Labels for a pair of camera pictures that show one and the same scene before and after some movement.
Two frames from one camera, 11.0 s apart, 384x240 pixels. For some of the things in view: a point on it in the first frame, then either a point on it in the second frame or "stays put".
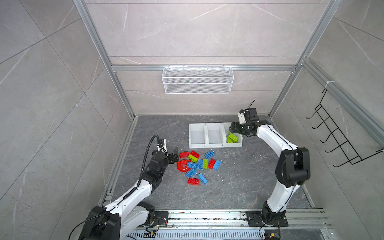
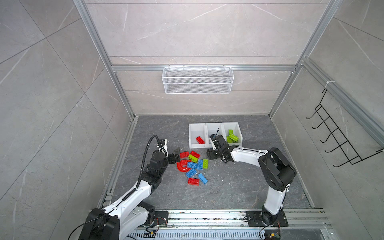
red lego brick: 211,163 to 200,140
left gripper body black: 172,160 stays put
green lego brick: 205,163 stays put
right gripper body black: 241,128 to 214,154
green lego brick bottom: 233,138 stays put
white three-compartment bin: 212,135 stays put
